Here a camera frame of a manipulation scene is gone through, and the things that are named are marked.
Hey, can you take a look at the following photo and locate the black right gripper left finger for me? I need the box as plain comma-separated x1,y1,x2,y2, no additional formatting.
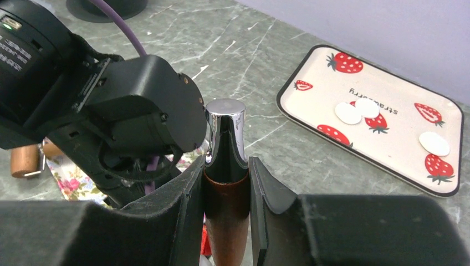
1,157,203,265

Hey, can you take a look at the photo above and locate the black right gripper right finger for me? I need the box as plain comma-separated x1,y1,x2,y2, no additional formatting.
249,157,468,265

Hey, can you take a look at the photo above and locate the wooden handled dough scraper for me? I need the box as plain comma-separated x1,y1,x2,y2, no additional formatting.
202,98,250,265

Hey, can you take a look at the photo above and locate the floral print tray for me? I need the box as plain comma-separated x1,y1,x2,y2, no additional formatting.
43,143,207,208

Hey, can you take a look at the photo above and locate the wooden rolling pin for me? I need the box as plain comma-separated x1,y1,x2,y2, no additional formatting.
10,139,64,179

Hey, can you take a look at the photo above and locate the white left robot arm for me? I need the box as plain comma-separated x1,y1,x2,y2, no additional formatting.
1,1,207,207

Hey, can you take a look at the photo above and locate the round white wrapper left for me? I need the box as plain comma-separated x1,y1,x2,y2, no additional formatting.
334,103,362,125

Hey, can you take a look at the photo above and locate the round white wrapper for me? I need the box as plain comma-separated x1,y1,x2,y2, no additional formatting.
355,98,380,119
418,131,451,157
334,103,362,125

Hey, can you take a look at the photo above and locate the round white wrapper middle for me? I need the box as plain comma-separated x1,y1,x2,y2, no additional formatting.
355,98,380,119

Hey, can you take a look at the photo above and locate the strawberry print tray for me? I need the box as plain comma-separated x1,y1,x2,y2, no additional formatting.
277,45,464,197

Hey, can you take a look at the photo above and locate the round white wrapper right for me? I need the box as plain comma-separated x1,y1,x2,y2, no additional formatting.
418,131,451,157

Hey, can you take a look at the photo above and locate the black filament spool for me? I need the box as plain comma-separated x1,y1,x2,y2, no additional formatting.
66,0,149,23

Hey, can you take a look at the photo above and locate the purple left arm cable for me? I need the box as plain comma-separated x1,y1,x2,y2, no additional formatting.
88,0,162,195

